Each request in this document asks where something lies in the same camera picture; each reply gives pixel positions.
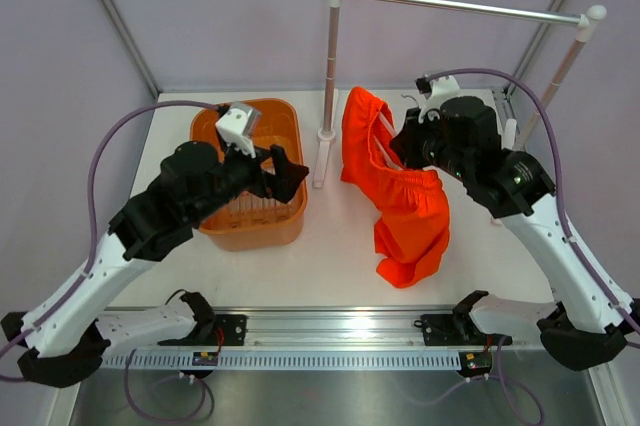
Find orange shorts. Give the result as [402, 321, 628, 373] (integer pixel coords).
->
[341, 87, 450, 289]

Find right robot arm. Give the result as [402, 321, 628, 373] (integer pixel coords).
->
[390, 96, 639, 371]

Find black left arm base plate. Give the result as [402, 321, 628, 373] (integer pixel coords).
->
[194, 313, 248, 347]

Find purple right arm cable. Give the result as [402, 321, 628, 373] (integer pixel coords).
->
[394, 68, 640, 426]

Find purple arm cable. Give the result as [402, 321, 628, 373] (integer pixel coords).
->
[394, 68, 640, 426]
[0, 99, 226, 422]

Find white and metal clothes rack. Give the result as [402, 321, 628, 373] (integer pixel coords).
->
[312, 0, 607, 189]

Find orange plastic basket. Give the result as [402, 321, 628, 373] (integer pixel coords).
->
[189, 98, 307, 251]

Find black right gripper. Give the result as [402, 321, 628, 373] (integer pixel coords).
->
[390, 105, 473, 184]

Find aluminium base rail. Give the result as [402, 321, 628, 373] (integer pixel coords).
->
[94, 308, 609, 350]

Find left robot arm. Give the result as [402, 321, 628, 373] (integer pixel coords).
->
[1, 141, 309, 388]

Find white slotted cable duct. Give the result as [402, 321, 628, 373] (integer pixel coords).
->
[103, 348, 462, 371]

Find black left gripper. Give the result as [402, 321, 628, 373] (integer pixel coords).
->
[191, 136, 308, 224]

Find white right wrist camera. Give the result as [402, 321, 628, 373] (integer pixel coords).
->
[415, 75, 461, 123]

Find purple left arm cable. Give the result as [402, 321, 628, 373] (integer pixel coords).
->
[0, 99, 226, 422]

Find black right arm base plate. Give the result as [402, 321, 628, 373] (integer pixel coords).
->
[413, 313, 476, 346]

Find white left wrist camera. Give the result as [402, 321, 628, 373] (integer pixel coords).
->
[215, 102, 261, 158]

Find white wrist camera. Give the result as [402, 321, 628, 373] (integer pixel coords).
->
[415, 75, 461, 123]
[215, 102, 261, 158]

